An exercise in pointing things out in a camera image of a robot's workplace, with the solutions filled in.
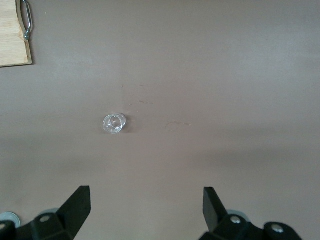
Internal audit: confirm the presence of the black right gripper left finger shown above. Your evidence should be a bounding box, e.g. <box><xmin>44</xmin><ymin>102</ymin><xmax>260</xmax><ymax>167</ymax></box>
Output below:
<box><xmin>0</xmin><ymin>185</ymin><xmax>92</xmax><ymax>240</ymax></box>

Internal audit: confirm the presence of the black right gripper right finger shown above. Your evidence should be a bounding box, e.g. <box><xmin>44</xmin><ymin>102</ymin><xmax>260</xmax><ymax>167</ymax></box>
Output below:
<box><xmin>199</xmin><ymin>186</ymin><xmax>301</xmax><ymax>240</ymax></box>

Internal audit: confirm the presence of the clear glass measuring cup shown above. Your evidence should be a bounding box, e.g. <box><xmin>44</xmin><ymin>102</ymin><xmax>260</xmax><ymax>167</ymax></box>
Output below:
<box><xmin>102</xmin><ymin>113</ymin><xmax>127</xmax><ymax>135</ymax></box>

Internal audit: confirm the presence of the brown table cover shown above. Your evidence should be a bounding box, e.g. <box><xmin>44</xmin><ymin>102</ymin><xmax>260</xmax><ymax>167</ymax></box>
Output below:
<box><xmin>0</xmin><ymin>0</ymin><xmax>320</xmax><ymax>240</ymax></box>

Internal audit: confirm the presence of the wooden cutting board metal handle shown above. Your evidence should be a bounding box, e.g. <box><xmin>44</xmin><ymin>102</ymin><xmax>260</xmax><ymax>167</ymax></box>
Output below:
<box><xmin>0</xmin><ymin>0</ymin><xmax>34</xmax><ymax>68</ymax></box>

